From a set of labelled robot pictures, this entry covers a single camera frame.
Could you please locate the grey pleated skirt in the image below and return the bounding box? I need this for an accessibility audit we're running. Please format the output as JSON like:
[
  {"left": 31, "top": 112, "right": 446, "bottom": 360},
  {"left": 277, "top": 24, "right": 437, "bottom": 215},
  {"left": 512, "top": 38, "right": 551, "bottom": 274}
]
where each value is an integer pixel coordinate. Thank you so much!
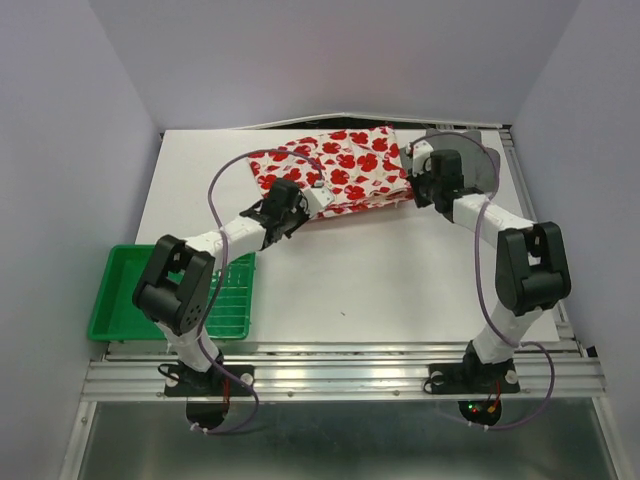
[{"left": 400, "top": 129, "right": 501, "bottom": 193}]

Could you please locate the white red floral skirt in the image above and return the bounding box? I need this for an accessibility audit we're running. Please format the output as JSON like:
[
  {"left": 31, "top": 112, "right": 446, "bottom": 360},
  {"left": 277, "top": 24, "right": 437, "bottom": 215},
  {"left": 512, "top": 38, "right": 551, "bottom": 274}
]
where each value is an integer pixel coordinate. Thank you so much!
[{"left": 248, "top": 126, "right": 413, "bottom": 218}]

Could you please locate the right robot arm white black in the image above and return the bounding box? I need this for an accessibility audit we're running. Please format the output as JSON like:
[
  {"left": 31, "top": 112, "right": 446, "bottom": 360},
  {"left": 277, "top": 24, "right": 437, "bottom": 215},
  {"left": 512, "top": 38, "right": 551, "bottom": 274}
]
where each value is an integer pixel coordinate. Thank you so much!
[{"left": 400, "top": 144, "right": 572, "bottom": 390}]

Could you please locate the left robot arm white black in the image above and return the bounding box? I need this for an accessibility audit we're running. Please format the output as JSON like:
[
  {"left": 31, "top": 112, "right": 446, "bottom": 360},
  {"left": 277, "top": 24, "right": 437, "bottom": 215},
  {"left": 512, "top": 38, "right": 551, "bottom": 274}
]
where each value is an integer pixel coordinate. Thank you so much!
[{"left": 132, "top": 178, "right": 333, "bottom": 394}]

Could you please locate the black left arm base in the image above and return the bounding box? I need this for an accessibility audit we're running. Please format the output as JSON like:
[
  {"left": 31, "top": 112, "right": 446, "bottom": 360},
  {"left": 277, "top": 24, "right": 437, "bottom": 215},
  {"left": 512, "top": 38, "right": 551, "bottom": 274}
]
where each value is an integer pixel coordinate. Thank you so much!
[{"left": 157, "top": 355, "right": 260, "bottom": 435}]

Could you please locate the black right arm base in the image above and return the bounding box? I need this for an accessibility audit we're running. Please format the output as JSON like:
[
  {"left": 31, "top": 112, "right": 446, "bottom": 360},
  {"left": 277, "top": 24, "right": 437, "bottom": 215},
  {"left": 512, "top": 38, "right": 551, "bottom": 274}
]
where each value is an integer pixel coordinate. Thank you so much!
[{"left": 422, "top": 343, "right": 521, "bottom": 427}]

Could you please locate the green plastic tray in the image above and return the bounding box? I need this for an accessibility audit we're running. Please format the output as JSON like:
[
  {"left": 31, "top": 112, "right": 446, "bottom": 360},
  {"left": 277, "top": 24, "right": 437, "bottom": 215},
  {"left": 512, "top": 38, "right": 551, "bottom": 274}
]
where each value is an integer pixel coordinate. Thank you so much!
[{"left": 87, "top": 245, "right": 256, "bottom": 342}]

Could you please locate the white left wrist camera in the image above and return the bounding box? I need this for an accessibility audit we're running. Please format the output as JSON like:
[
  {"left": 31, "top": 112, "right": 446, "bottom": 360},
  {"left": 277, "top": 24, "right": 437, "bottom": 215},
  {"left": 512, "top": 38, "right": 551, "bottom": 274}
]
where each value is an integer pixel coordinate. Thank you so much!
[{"left": 303, "top": 186, "right": 335, "bottom": 218}]

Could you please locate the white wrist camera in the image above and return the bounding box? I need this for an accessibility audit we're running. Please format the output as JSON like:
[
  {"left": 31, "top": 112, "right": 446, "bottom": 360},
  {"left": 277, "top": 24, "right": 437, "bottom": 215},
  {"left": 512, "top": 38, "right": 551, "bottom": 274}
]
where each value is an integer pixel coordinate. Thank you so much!
[
  {"left": 303, "top": 186, "right": 335, "bottom": 218},
  {"left": 407, "top": 140, "right": 434, "bottom": 176}
]

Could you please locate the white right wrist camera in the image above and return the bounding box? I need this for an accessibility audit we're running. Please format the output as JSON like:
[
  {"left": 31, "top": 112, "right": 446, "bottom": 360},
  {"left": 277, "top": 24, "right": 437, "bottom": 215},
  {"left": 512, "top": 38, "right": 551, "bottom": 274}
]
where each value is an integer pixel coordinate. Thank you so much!
[{"left": 407, "top": 140, "right": 434, "bottom": 176}]

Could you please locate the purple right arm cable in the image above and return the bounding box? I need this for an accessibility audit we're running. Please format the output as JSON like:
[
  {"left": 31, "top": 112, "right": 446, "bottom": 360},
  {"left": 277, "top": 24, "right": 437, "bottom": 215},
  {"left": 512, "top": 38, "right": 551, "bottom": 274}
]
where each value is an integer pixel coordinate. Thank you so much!
[{"left": 407, "top": 130, "right": 556, "bottom": 432}]

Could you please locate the aluminium rail frame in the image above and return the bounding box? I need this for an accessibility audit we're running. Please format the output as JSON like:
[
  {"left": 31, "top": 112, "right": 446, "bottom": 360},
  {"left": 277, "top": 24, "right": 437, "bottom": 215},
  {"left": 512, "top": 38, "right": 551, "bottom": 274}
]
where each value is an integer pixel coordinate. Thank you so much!
[{"left": 60, "top": 339, "right": 634, "bottom": 479}]

